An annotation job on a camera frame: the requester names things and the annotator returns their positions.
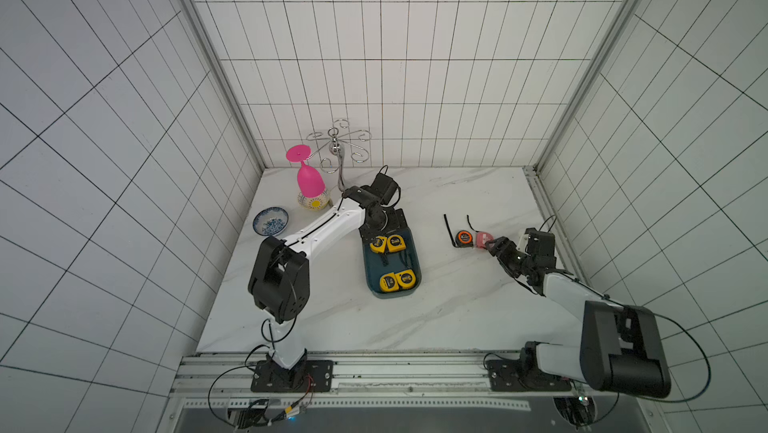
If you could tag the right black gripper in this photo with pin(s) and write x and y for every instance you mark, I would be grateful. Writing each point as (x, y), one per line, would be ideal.
(503, 247)

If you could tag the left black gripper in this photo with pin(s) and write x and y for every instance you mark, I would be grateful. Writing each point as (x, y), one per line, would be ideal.
(397, 223)

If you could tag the pink tape measure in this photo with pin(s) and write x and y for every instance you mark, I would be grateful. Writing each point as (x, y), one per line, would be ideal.
(481, 238)

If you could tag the yellow tape measure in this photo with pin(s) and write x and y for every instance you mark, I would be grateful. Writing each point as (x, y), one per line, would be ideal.
(406, 279)
(389, 283)
(378, 245)
(395, 243)

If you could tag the orange black tape measure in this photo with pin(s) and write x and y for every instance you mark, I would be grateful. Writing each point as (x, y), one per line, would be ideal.
(461, 238)

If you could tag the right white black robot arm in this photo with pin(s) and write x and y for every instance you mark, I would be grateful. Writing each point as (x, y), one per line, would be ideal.
(620, 348)

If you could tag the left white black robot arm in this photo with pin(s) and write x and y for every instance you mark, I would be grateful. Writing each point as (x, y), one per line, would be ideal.
(280, 278)

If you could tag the teal plastic storage box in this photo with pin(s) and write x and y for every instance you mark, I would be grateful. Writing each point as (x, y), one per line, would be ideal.
(376, 265)

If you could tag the pink plastic wine glass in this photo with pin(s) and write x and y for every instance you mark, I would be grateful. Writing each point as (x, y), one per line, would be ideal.
(310, 181)

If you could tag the chrome wine glass rack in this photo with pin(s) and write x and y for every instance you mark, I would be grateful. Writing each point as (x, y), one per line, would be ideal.
(342, 142)

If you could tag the blue white ceramic dish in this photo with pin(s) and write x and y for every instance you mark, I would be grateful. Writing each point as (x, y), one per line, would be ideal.
(270, 221)

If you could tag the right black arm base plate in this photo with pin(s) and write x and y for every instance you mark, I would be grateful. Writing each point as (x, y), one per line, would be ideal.
(511, 376)

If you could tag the aluminium mounting rail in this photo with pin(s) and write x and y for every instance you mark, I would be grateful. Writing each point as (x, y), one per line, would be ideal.
(221, 383)

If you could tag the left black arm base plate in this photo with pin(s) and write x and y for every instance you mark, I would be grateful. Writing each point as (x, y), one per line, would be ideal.
(307, 375)

